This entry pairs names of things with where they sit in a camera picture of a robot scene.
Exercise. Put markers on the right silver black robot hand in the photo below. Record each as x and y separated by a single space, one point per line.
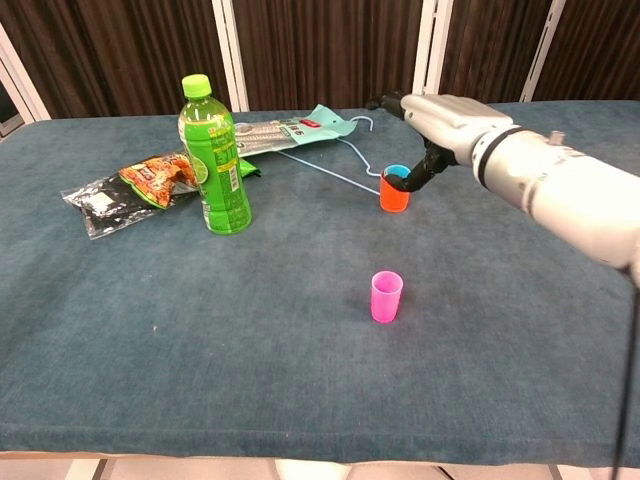
450 122

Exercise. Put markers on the blue plastic cup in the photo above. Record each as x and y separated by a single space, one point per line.
397 170

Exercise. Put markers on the pink plastic cup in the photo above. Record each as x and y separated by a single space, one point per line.
385 302

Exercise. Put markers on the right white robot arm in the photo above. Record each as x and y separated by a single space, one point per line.
560 190

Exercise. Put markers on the orange plastic cup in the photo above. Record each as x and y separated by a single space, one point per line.
392 200

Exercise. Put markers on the teal scrubber package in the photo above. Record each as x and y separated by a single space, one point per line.
300 130

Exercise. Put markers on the green drink bottle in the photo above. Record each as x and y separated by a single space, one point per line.
220 170

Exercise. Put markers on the orange green snack bag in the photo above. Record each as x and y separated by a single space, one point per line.
152 182

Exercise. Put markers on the teal table cover cloth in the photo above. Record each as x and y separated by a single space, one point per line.
200 350

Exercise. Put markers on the clear bag with black item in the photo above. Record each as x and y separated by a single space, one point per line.
100 207

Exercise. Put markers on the white partition post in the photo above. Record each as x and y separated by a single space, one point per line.
430 50
22 80
545 50
230 55

